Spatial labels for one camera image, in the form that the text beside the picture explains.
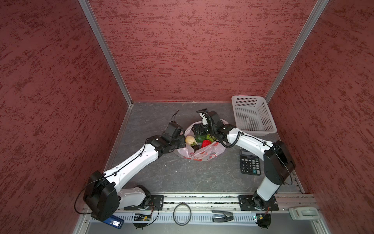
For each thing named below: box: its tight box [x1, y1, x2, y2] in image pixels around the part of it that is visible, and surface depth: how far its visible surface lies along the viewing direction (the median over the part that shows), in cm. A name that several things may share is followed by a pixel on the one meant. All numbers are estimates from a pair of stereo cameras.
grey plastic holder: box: [288, 206, 321, 221], surface depth 71 cm
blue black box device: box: [103, 214, 125, 229], surface depth 68 cm
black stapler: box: [212, 210, 234, 223], surface depth 71 cm
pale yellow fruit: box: [185, 135, 198, 147], surface depth 94 cm
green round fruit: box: [195, 135, 207, 143], surface depth 95 cm
